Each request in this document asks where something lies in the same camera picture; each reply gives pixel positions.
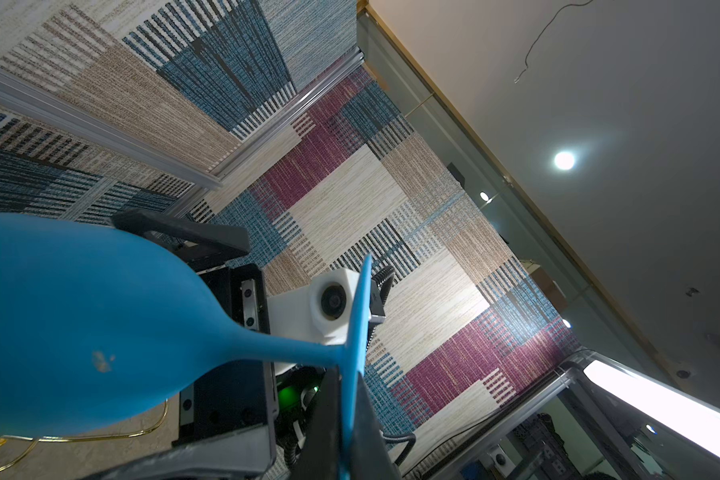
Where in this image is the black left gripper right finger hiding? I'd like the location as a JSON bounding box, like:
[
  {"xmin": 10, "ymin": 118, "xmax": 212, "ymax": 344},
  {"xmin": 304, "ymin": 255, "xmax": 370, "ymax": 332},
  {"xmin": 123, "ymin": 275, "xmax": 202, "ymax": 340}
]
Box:
[{"xmin": 350, "ymin": 376, "xmax": 399, "ymax": 480}]

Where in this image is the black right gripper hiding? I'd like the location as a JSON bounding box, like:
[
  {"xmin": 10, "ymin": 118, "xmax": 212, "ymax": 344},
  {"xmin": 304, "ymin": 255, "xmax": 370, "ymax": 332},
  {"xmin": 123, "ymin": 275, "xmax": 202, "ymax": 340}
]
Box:
[{"xmin": 77, "ymin": 208, "xmax": 280, "ymax": 480}]

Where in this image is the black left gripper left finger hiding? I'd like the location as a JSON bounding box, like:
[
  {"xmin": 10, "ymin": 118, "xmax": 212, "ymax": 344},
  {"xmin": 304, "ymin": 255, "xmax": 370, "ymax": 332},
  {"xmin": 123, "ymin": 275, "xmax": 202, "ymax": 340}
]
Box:
[{"xmin": 290, "ymin": 369, "xmax": 342, "ymax": 480}]

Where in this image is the blue wine glass front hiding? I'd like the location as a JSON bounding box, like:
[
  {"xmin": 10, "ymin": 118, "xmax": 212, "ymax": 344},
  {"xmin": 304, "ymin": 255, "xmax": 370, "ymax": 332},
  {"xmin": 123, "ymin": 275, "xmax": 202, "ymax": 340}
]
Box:
[{"xmin": 0, "ymin": 213, "xmax": 371, "ymax": 479}]

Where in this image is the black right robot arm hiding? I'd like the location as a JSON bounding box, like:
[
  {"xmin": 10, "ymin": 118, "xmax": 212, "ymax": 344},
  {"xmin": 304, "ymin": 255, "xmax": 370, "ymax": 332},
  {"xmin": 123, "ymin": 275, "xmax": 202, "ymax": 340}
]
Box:
[{"xmin": 112, "ymin": 210, "xmax": 357, "ymax": 467}]

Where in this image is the long fluorescent light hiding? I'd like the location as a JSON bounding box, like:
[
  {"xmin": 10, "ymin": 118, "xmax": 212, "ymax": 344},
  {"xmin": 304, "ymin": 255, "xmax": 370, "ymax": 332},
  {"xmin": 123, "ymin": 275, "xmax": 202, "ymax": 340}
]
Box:
[{"xmin": 583, "ymin": 356, "xmax": 720, "ymax": 459}]

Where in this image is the round ceiling light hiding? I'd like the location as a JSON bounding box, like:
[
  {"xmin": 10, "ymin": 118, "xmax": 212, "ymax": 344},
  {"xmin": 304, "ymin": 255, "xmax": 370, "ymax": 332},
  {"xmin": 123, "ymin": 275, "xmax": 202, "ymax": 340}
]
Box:
[{"xmin": 553, "ymin": 151, "xmax": 577, "ymax": 171}]

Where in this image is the gold wire glass rack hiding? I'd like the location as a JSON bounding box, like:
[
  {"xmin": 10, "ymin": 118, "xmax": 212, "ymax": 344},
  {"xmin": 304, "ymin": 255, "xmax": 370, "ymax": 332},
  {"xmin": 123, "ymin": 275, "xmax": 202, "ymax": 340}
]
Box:
[{"xmin": 0, "ymin": 399, "xmax": 170, "ymax": 474}]

